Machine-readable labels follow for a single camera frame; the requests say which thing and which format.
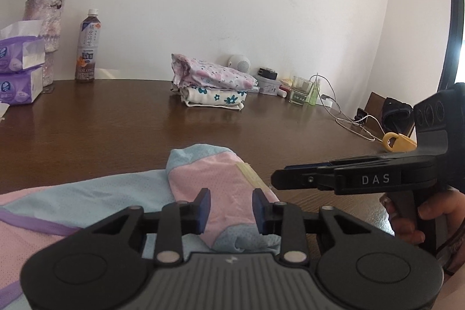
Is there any person's right hand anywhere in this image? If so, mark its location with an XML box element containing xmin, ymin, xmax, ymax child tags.
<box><xmin>380</xmin><ymin>187</ymin><xmax>465</xmax><ymax>276</ymax></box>

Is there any white charging cable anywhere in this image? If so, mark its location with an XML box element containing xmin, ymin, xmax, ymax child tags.
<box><xmin>312</xmin><ymin>74</ymin><xmax>386</xmax><ymax>141</ymax></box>

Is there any clear glass cup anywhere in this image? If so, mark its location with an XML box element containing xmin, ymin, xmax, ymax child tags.
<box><xmin>289</xmin><ymin>76</ymin><xmax>315</xmax><ymax>104</ymax></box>

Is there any folded pink floral cloth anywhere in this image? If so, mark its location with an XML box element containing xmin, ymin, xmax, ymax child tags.
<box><xmin>171</xmin><ymin>53</ymin><xmax>258</xmax><ymax>93</ymax></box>

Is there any pale purple textured vase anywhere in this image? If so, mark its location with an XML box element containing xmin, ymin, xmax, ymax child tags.
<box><xmin>24</xmin><ymin>0</ymin><xmax>63</xmax><ymax>93</ymax></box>

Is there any dark window frame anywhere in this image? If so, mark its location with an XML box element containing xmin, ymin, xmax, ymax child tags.
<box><xmin>438</xmin><ymin>0</ymin><xmax>465</xmax><ymax>93</ymax></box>

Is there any white round robot speaker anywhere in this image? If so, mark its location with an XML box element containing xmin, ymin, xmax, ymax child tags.
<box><xmin>228</xmin><ymin>54</ymin><xmax>251</xmax><ymax>74</ymax></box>

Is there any folded white teal-flower cloth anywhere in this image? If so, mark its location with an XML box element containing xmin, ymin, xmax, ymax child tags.
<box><xmin>180</xmin><ymin>85</ymin><xmax>248</xmax><ymax>111</ymax></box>

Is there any brown tea bottle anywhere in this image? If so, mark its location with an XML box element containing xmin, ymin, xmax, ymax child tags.
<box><xmin>74</xmin><ymin>8</ymin><xmax>100</xmax><ymax>83</ymax></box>

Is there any black bag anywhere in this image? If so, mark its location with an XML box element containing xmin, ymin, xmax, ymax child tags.
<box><xmin>382</xmin><ymin>97</ymin><xmax>415</xmax><ymax>136</ymax></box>

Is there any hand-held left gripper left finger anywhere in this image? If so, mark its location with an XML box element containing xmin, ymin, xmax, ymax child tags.
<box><xmin>89</xmin><ymin>187</ymin><xmax>212</xmax><ymax>265</ymax></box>

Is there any pink blue purple mesh vest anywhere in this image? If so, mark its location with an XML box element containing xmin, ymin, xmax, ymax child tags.
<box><xmin>0</xmin><ymin>144</ymin><xmax>282</xmax><ymax>310</ymax></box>

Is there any green spray bottle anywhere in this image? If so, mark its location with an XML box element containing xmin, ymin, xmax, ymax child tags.
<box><xmin>307</xmin><ymin>78</ymin><xmax>320</xmax><ymax>105</ymax></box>

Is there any yellow mug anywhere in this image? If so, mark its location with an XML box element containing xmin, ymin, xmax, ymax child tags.
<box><xmin>382</xmin><ymin>131</ymin><xmax>418</xmax><ymax>153</ymax></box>

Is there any opened purple tissue pack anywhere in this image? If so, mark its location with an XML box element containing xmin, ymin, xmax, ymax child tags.
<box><xmin>0</xmin><ymin>19</ymin><xmax>46</xmax><ymax>74</ymax></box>

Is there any sealed purple tissue pack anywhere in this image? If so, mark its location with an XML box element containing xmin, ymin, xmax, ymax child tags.
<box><xmin>0</xmin><ymin>65</ymin><xmax>43</xmax><ymax>105</ymax></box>

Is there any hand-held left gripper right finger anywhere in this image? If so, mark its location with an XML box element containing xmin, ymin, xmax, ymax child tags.
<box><xmin>252</xmin><ymin>187</ymin><xmax>376</xmax><ymax>265</ymax></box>

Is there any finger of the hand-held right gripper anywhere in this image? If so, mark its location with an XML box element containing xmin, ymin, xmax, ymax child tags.
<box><xmin>271</xmin><ymin>166</ymin><xmax>337</xmax><ymax>192</ymax></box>
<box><xmin>285</xmin><ymin>158</ymin><xmax>364</xmax><ymax>171</ymax></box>

